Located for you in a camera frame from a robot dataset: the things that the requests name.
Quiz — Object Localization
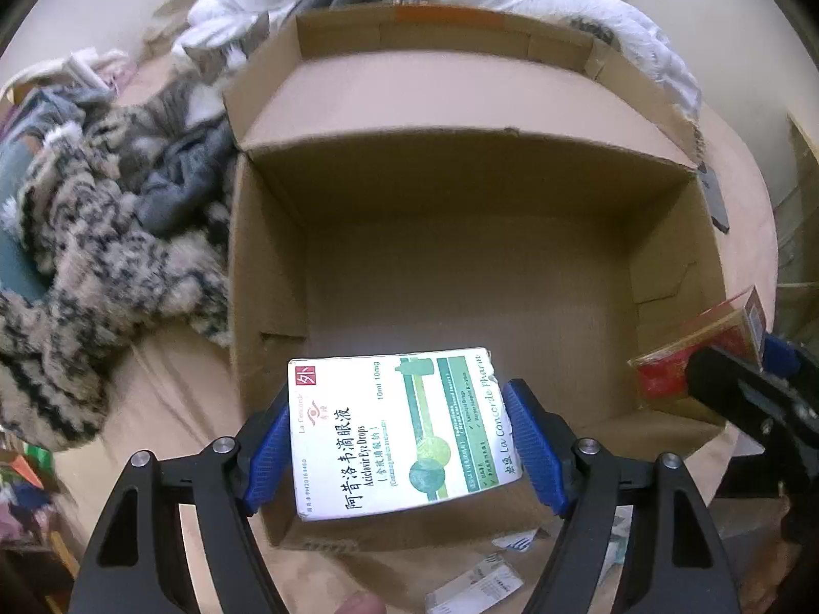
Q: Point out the red gold cigarette carton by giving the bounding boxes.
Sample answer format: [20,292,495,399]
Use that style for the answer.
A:
[629,287,766,402]

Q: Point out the white blue medicine box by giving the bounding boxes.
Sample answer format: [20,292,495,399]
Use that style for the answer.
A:
[425,556,523,614]

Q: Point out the green white eye drops box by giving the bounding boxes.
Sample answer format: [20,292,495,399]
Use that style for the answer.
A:
[287,348,522,521]

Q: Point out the white blue small box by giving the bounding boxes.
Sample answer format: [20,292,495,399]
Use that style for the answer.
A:
[491,528,538,553]

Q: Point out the dark grey smartphone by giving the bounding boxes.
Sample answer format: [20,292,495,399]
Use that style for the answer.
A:
[697,162,730,234]

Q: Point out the black white patterned fuzzy blanket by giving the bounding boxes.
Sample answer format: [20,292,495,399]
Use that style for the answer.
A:
[2,71,236,452]

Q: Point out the dark grey garment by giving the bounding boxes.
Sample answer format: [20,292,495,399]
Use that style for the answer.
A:
[136,117,236,237]

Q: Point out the brown cardboard box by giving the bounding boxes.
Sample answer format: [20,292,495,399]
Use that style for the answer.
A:
[221,3,742,552]

